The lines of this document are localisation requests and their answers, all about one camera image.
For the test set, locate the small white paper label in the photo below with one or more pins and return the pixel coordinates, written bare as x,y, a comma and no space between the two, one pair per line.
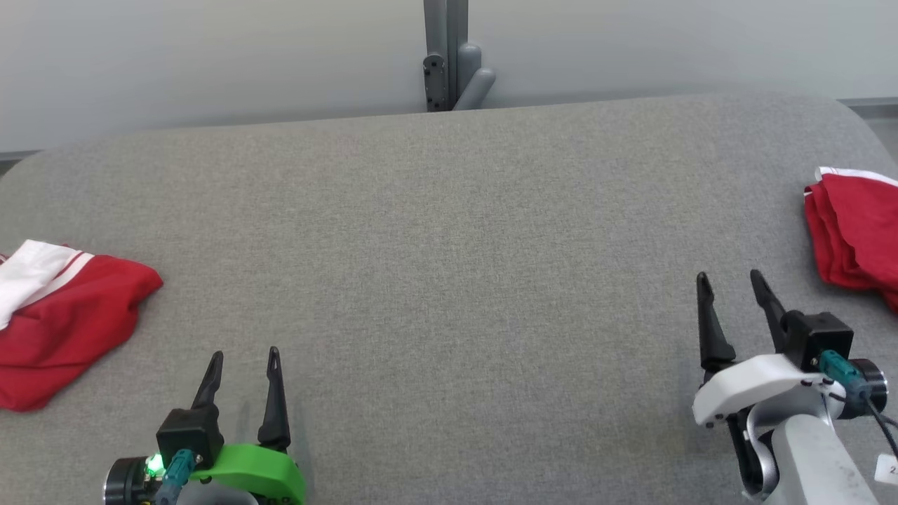
888,470

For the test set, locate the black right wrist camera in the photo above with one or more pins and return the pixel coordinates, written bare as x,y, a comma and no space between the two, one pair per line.
821,333

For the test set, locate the grey metal post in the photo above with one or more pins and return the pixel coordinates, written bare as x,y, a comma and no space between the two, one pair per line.
445,28

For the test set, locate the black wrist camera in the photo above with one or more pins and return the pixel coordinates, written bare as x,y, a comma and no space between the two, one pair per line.
189,431
821,333

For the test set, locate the red garment with white trim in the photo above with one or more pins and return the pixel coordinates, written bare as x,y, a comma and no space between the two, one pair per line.
859,231

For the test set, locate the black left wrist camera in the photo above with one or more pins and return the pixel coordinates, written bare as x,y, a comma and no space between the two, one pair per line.
189,431

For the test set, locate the dark metal bracket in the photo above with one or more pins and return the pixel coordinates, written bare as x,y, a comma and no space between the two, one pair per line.
435,83

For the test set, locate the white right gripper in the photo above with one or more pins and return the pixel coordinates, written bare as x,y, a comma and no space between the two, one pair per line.
758,386

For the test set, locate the teal right camera connector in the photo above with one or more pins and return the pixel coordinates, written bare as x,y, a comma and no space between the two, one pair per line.
842,370

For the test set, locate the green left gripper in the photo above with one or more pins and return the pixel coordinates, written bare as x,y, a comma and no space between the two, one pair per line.
263,471

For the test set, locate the red jersey with white sleeves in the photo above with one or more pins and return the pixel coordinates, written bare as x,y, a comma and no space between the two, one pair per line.
77,315

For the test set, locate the teal left camera connector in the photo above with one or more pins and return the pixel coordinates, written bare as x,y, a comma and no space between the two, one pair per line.
177,471

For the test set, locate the teal camera connector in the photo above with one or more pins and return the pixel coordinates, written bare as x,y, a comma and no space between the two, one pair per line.
842,370
177,471

